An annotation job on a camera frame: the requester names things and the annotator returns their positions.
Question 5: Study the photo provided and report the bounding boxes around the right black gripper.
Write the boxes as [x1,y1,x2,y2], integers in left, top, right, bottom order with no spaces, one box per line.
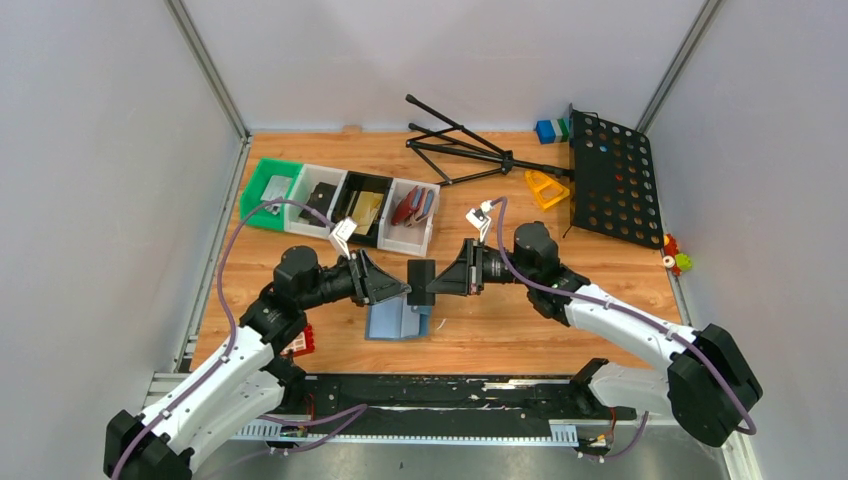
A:
[426,238,536,295]

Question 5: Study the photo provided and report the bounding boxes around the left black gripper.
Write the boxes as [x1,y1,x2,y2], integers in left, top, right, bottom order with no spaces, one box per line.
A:
[298,247,411,310]

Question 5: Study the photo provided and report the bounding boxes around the blue card holder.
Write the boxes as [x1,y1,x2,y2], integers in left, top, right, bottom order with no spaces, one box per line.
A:
[404,187,436,227]
[364,297,432,341]

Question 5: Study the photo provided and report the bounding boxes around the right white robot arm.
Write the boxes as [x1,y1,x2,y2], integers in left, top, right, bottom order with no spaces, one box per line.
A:
[426,222,763,447]

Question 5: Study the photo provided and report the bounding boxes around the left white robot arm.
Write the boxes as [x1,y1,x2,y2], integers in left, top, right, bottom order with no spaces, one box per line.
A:
[103,246,412,479]

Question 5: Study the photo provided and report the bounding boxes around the white bin with card holders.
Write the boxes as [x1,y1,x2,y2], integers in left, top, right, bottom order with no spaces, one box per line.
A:
[377,177,440,257]

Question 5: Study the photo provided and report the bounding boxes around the red card holder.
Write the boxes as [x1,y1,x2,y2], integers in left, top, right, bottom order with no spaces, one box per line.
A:
[391,186,421,226]

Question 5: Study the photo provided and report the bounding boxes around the gold cards stack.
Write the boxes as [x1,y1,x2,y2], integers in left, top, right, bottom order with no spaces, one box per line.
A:
[348,191,384,235]

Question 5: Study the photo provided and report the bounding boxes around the black cards stack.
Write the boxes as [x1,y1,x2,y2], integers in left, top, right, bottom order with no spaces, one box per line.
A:
[298,182,337,226]

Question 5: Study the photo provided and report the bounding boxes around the white bin with black cards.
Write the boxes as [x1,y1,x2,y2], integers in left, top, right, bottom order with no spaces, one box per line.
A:
[283,164,347,238]

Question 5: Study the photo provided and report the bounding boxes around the silver cards stack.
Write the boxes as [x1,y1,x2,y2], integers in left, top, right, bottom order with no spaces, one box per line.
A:
[260,175,293,202]

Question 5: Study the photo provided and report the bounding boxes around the red toy brick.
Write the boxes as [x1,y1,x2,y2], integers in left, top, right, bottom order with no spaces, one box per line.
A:
[281,324,316,357]

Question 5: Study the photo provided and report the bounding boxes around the black plastic bin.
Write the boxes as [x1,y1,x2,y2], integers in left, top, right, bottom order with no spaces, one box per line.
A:
[331,171,393,248]

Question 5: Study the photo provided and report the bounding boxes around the yellow triangle toy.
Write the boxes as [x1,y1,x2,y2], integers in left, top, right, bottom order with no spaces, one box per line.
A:
[524,170,571,211]

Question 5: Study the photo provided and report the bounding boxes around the black folded tripod stand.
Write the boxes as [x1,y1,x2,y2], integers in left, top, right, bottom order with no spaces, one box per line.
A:
[405,94,574,187]

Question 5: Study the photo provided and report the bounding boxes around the green plastic bin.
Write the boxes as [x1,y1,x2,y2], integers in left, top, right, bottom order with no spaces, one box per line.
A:
[239,158,303,232]

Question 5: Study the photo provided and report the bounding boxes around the blue green toy blocks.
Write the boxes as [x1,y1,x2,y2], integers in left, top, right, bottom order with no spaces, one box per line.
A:
[534,118,571,145]

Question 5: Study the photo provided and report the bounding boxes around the black perforated music desk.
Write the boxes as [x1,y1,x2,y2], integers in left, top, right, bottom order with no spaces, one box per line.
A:
[569,109,664,250]

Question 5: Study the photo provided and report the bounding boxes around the colourful toy pile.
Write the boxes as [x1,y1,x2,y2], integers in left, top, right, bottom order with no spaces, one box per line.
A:
[662,234,694,277]

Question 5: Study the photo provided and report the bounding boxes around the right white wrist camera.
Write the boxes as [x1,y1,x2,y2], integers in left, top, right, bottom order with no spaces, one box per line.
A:
[465,200,497,244]

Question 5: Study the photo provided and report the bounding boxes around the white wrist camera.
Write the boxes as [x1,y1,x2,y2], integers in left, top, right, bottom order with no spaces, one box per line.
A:
[328,217,358,259]
[465,200,497,244]

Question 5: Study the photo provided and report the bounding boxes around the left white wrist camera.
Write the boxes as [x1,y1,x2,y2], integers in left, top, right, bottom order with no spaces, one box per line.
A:
[328,217,358,259]

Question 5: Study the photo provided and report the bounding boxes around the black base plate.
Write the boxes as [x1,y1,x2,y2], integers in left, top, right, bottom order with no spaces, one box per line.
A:
[274,373,638,440]

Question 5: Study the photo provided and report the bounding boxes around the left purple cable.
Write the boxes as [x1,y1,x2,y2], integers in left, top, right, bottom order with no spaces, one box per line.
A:
[109,197,336,480]

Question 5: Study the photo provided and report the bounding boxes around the purple cable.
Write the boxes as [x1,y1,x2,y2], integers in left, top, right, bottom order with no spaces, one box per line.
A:
[109,197,336,480]
[493,196,759,437]

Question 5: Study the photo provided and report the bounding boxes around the white slotted cable duct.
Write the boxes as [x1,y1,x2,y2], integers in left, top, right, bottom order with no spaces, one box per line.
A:
[231,421,579,446]

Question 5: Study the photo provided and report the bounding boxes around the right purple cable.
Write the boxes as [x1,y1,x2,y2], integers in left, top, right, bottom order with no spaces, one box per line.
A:
[493,196,759,437]

